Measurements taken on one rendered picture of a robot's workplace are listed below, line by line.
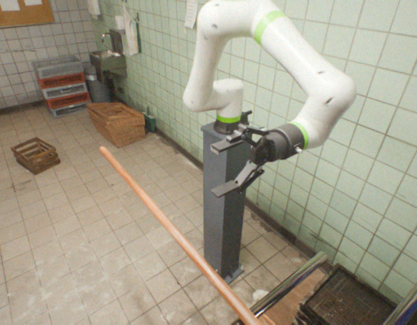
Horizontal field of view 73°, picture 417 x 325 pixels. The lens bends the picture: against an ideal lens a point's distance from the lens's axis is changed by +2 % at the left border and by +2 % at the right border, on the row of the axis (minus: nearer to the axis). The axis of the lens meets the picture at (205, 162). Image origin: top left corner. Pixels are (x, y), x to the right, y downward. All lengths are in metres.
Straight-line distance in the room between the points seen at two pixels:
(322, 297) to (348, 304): 0.09
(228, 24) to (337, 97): 0.43
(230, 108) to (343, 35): 0.72
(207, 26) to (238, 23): 0.10
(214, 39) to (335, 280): 1.07
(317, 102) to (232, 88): 0.60
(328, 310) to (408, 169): 0.83
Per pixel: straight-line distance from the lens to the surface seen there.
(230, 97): 1.32
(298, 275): 0.89
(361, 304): 1.37
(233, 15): 1.01
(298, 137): 0.79
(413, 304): 0.62
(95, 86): 4.92
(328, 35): 1.78
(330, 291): 1.35
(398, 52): 1.63
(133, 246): 2.48
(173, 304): 2.15
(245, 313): 0.77
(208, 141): 1.48
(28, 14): 5.12
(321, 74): 0.81
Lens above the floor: 1.88
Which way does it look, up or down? 35 degrees down
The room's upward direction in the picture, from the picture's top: straight up
